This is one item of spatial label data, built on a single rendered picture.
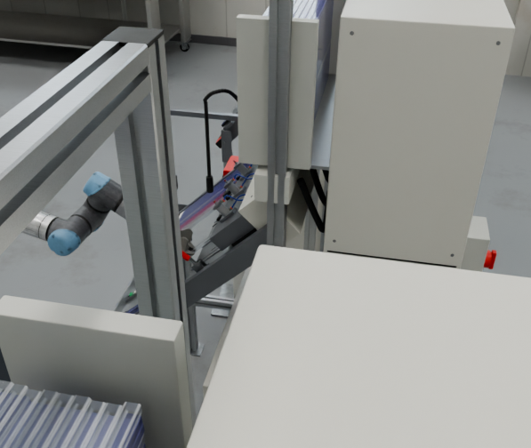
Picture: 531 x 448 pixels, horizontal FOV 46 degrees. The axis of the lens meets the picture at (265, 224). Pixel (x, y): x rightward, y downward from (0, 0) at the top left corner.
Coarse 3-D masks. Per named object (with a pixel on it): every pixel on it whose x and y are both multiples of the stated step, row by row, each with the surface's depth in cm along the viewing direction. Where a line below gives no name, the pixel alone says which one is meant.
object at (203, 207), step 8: (232, 176) 217; (224, 184) 217; (216, 192) 217; (200, 200) 227; (208, 200) 217; (216, 200) 209; (192, 208) 227; (200, 208) 218; (208, 208) 209; (184, 216) 227; (192, 216) 218; (200, 216) 209; (184, 224) 218; (192, 224) 210
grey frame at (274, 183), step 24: (288, 0) 116; (288, 24) 118; (288, 48) 121; (288, 72) 124; (288, 96) 128; (288, 120) 132; (264, 168) 140; (288, 168) 140; (264, 192) 140; (288, 192) 139; (312, 192) 225; (312, 240) 235; (192, 312) 268; (192, 336) 277
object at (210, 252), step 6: (216, 222) 192; (210, 234) 188; (204, 246) 182; (210, 246) 178; (216, 246) 173; (204, 252) 178; (210, 252) 173; (216, 252) 169; (222, 252) 165; (198, 258) 178; (204, 258) 173; (210, 258) 170; (216, 258) 165; (192, 270) 173
